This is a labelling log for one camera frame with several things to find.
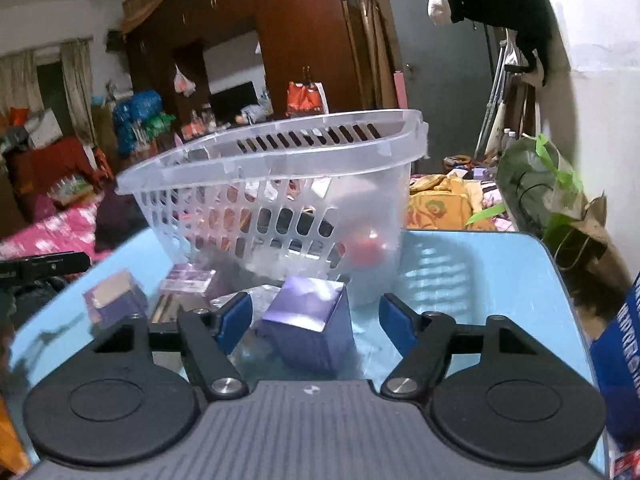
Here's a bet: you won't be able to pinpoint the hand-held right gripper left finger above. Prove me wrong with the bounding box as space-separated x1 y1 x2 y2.
60 291 252 401

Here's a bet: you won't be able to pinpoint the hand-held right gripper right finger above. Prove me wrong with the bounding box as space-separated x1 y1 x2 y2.
378 293 571 400

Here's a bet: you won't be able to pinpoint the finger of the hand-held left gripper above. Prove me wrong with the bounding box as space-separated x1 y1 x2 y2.
0 251 92 281

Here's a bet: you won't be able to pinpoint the small purple box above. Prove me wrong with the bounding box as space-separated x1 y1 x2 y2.
159 264 217 294

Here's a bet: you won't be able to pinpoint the dark blue purple box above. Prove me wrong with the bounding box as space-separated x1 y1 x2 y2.
261 275 352 373

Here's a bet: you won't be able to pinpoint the purple box with tan side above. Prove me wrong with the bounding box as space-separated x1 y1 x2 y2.
81 269 149 332

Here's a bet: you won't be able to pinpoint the small red item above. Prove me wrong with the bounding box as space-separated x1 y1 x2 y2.
345 225 393 271

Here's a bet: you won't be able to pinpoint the dark blue and white box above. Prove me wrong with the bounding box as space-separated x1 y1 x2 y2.
274 207 337 243

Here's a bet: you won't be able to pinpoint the white plastic basket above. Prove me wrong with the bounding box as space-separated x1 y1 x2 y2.
115 108 430 307

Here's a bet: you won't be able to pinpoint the pink bedding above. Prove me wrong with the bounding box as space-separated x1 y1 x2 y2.
0 204 103 262

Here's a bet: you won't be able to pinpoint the pile of dark clothes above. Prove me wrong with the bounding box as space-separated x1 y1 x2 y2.
94 191 152 255

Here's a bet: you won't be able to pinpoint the yellow floral cloth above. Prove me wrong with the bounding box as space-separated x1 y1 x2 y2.
407 174 502 232

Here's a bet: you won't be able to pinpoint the blue plastic bags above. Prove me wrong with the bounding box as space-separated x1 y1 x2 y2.
112 90 164 157

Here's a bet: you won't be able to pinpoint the beige curtain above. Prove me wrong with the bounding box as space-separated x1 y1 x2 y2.
59 39 97 147

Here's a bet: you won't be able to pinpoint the green wrapped plant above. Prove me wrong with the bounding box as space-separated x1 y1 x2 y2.
467 133 587 262

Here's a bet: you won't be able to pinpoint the crumpled white plastic bag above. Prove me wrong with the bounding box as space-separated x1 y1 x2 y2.
241 100 274 124

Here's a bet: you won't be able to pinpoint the brown paper bag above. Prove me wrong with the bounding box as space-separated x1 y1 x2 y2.
547 194 632 292

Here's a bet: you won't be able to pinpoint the black television screen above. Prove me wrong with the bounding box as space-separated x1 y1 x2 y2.
209 81 257 122

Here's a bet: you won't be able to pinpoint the hanging white and red bag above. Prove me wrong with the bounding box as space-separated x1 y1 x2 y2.
173 63 196 98

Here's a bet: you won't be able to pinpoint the blue shopping bag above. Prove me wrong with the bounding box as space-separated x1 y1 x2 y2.
589 269 640 455

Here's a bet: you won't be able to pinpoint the pink roll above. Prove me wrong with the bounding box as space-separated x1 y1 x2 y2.
393 70 409 110

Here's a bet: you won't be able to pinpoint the red plastic bag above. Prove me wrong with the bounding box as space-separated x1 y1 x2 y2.
286 80 329 116

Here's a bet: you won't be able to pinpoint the metal crutches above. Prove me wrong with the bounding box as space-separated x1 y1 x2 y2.
474 34 516 160

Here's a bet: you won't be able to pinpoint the grey door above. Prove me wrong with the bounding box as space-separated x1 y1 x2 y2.
379 0 503 133

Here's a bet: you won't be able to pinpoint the wooden planks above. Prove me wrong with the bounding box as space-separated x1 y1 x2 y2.
341 0 397 112

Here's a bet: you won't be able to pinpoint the brown wooden wardrobe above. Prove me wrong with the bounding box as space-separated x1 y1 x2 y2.
122 0 401 128

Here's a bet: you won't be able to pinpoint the black hanging garment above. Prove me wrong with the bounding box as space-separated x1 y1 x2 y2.
446 0 554 87

